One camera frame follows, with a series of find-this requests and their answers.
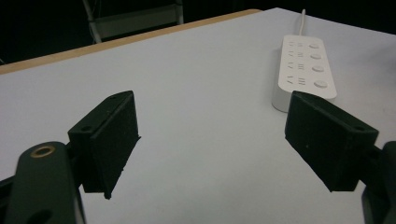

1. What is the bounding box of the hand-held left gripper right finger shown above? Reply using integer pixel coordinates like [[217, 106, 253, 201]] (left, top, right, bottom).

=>
[[284, 91, 380, 193]]

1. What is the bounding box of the white power strip cable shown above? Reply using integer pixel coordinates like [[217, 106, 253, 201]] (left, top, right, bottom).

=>
[[298, 8, 307, 36]]

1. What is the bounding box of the white power strip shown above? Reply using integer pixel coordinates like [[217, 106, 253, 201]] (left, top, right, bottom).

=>
[[271, 35, 338, 114]]

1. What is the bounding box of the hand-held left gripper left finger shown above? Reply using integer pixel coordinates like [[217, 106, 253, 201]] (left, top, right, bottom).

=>
[[67, 90, 142, 201]]

